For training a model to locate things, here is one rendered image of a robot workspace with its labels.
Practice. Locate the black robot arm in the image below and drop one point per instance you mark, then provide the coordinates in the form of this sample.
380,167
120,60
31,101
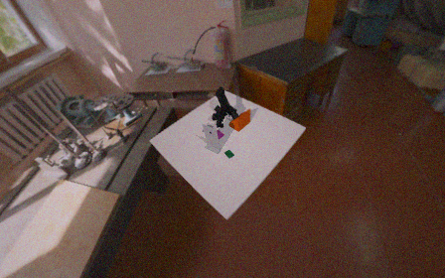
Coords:
225,106

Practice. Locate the magenta square marking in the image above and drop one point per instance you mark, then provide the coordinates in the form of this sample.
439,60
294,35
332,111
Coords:
220,135

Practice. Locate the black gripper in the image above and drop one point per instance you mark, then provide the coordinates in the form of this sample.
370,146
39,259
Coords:
219,119

